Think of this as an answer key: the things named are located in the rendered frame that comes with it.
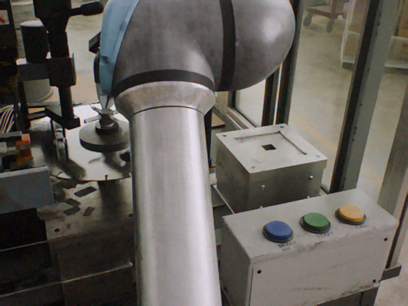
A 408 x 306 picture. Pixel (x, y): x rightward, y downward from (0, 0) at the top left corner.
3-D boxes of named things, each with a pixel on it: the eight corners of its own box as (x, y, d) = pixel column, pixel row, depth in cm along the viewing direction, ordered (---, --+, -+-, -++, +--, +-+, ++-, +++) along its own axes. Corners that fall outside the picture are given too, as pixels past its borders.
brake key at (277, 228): (282, 227, 76) (283, 218, 75) (294, 242, 73) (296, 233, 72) (260, 232, 75) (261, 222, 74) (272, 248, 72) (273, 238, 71)
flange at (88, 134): (113, 153, 84) (112, 142, 83) (67, 139, 88) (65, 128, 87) (146, 131, 93) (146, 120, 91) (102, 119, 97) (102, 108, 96)
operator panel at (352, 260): (344, 248, 93) (358, 187, 86) (381, 287, 84) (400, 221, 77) (217, 281, 84) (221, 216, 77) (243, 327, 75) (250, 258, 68)
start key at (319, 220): (317, 219, 78) (319, 210, 77) (331, 233, 75) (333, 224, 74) (297, 224, 77) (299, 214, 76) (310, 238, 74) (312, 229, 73)
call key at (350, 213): (352, 211, 81) (354, 202, 80) (366, 225, 77) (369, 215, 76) (332, 216, 79) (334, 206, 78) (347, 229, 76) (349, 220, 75)
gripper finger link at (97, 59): (92, 81, 92) (103, 39, 92) (88, 81, 93) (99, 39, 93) (111, 88, 95) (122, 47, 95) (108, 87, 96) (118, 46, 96)
